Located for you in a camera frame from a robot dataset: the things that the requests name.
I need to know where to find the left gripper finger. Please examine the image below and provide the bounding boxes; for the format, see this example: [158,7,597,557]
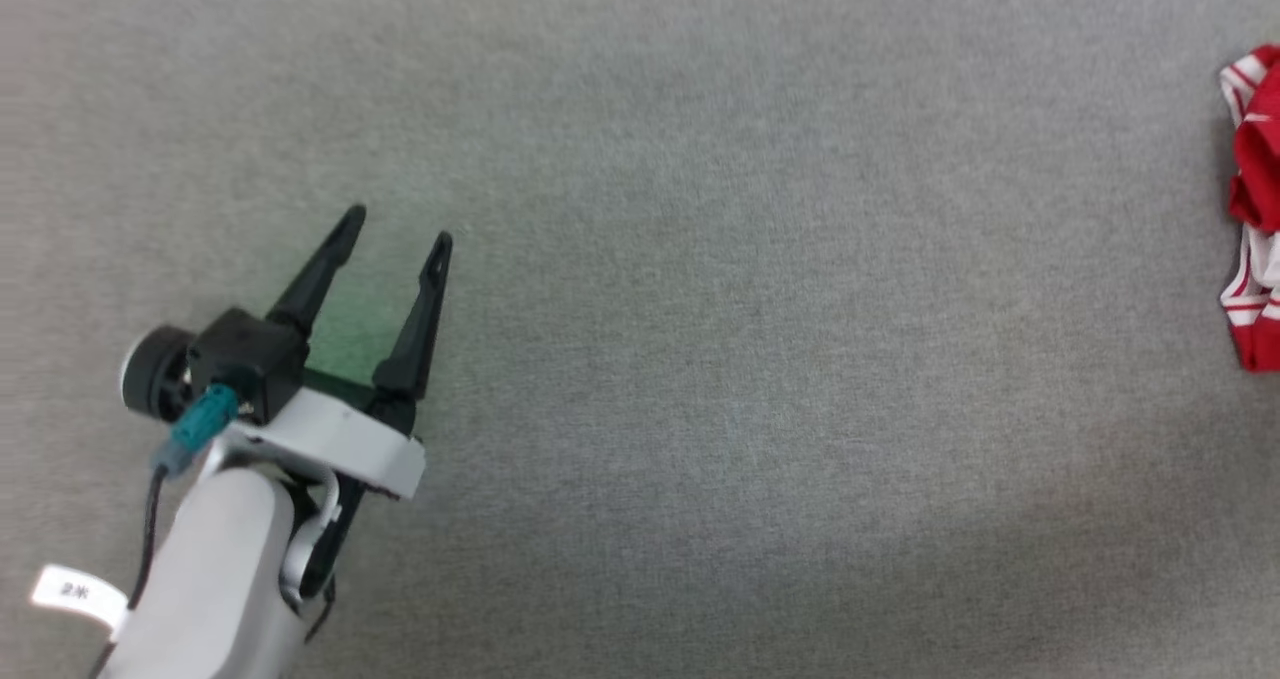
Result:
[371,230,454,402]
[264,203,368,339]

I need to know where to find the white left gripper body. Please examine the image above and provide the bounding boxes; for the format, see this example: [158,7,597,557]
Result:
[200,367,429,605]

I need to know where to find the red and white basketball jersey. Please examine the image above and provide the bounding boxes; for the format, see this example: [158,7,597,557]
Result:
[1217,43,1280,374]

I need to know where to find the teal left camera connector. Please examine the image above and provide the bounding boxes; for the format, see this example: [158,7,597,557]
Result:
[154,383,242,477]

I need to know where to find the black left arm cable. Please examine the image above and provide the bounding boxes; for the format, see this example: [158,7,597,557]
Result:
[88,464,168,679]

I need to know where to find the white cable label tag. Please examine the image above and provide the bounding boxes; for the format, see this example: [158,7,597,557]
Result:
[29,563,130,629]

